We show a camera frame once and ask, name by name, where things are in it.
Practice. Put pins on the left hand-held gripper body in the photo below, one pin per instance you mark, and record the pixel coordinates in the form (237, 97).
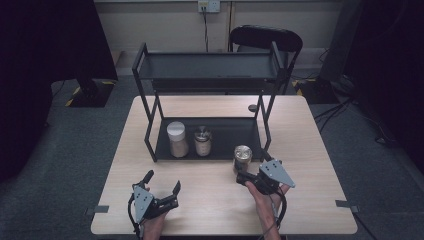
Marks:
(143, 202)

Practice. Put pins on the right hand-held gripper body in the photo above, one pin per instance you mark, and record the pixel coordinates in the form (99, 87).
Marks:
(276, 172)

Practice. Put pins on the silver-lid jar with brown contents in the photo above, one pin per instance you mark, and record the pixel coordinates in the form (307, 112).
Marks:
(242, 155)

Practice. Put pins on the silver-lid jar with pale contents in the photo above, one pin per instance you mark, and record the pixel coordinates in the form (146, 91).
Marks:
(203, 141)

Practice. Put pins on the white-lid glass jar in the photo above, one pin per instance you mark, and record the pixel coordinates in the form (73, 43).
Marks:
(177, 140)

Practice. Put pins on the black metal two-tier shelf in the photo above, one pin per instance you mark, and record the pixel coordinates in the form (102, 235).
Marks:
(206, 66)

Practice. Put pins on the person's left hand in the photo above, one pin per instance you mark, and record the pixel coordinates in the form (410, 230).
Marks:
(155, 228)

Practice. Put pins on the person's right hand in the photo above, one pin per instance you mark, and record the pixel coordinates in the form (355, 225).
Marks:
(263, 203)

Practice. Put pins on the grey tape strip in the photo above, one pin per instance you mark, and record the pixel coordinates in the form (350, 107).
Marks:
(345, 204)
(96, 209)

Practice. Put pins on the small dark round disc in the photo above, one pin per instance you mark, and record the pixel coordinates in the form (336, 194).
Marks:
(252, 107)

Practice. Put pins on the black stand base, yellow tape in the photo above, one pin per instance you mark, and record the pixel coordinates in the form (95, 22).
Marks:
(316, 91)
(91, 93)

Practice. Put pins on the black chair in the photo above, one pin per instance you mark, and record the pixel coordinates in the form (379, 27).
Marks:
(266, 37)

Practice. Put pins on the grey stand column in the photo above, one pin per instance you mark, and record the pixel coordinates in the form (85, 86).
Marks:
(340, 40)

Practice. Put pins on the black curtain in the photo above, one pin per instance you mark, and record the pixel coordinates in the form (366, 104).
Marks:
(40, 66)

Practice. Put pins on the dark curtain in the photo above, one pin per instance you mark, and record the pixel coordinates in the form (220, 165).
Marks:
(393, 66)

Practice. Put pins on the white wall socket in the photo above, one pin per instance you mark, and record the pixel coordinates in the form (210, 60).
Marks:
(209, 5)

